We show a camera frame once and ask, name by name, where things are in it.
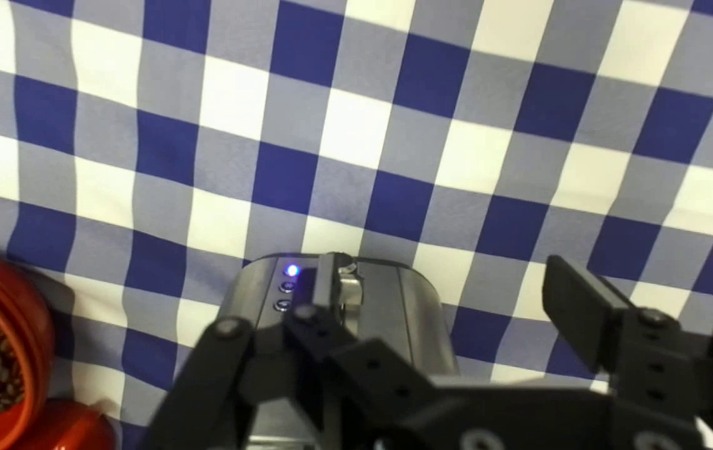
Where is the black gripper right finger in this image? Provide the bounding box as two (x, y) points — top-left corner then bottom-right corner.
(540, 256), (713, 421)

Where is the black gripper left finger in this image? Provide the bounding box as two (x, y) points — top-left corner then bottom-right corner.
(139, 303), (438, 450)

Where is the blue white checkered tablecloth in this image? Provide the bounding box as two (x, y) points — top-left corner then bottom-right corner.
(0, 0), (713, 450)

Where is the red bowl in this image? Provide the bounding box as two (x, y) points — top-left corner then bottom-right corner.
(0, 246), (117, 450)

